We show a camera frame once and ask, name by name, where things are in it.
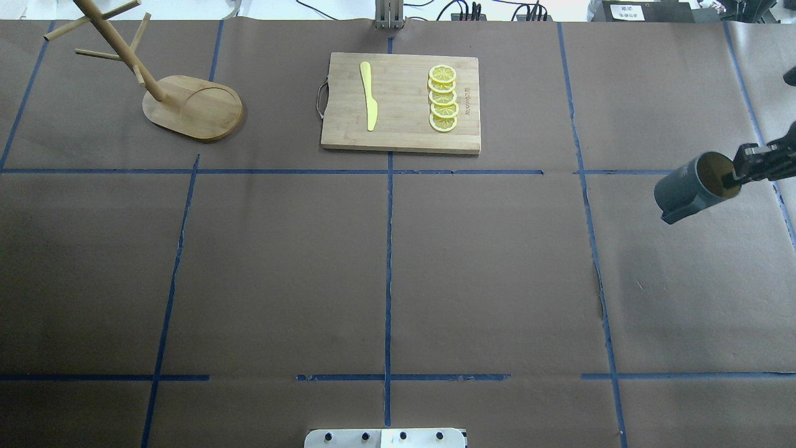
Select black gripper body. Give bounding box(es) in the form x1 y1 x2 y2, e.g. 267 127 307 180
769 121 796 181

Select dark blue mug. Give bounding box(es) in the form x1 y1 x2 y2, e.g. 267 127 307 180
654 151 741 225

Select wooden cup rack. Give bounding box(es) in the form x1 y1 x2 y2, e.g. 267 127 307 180
43 1 244 142

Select black box with label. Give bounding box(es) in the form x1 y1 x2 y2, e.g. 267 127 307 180
588 1 695 23

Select lemon slice four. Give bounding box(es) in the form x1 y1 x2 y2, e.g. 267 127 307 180
430 101 460 119

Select lemon slice two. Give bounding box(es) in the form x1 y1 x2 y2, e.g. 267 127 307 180
427 79 456 94

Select lemon slice three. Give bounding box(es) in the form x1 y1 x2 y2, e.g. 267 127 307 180
428 91 458 106

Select bamboo cutting board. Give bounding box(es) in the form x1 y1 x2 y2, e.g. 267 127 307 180
320 53 481 155

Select yellow plastic knife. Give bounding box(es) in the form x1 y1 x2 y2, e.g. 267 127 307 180
360 60 378 131

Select white mounting pillar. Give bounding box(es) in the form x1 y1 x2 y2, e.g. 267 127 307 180
303 427 468 447

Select aluminium frame post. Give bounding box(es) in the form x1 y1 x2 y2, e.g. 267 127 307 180
374 0 406 29

